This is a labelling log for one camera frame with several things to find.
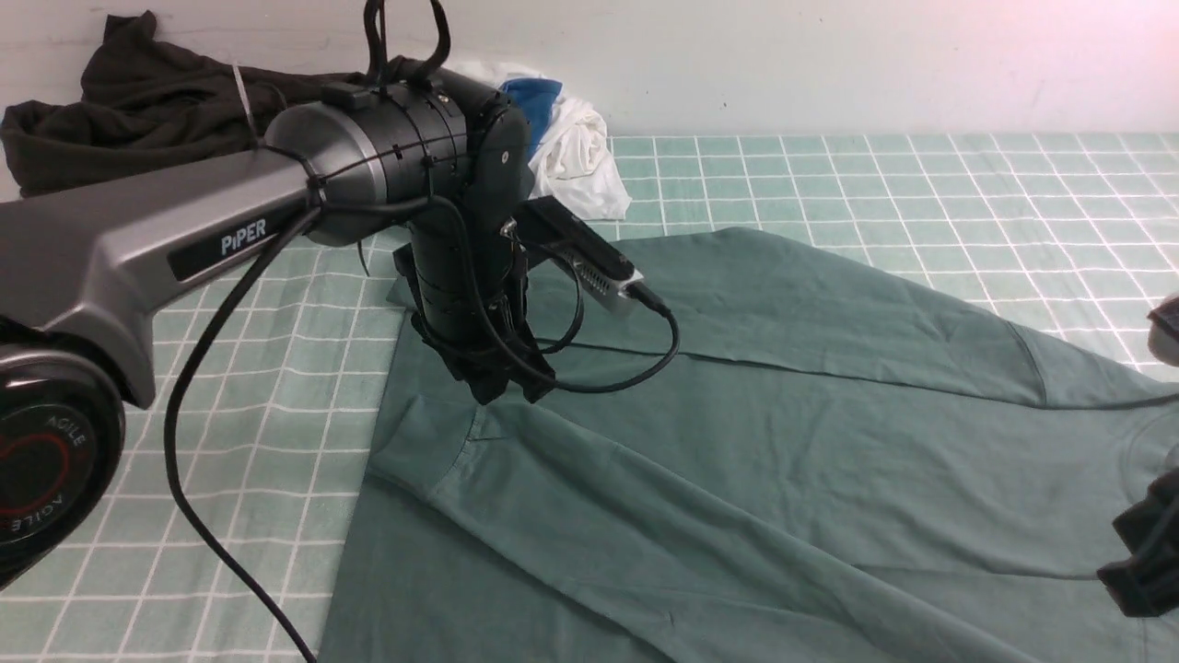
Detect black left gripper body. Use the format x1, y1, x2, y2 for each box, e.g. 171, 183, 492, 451
394, 198, 555, 403

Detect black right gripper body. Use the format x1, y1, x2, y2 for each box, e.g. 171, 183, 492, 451
1096, 470, 1178, 621

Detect green long-sleeve top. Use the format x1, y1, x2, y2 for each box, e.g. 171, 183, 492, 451
320, 229, 1175, 662

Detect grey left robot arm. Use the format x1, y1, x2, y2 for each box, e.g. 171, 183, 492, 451
4, 70, 531, 585

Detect white crumpled garment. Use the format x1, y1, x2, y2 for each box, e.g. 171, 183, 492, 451
449, 60, 632, 221

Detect blue crumpled garment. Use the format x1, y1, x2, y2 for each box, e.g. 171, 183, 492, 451
499, 76, 564, 159

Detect green checkered tablecloth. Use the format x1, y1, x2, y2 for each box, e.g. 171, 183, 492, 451
1, 134, 1178, 662

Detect dark olive crumpled garment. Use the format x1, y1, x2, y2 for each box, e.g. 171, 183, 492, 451
0, 11, 443, 198

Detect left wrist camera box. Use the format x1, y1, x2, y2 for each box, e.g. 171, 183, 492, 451
513, 196, 668, 316

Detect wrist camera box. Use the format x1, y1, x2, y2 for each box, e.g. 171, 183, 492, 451
513, 196, 668, 316
1147, 294, 1179, 366

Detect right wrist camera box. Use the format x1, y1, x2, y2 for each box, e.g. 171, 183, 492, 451
1147, 294, 1179, 366

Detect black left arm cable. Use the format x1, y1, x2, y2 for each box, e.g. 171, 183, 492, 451
164, 0, 681, 663

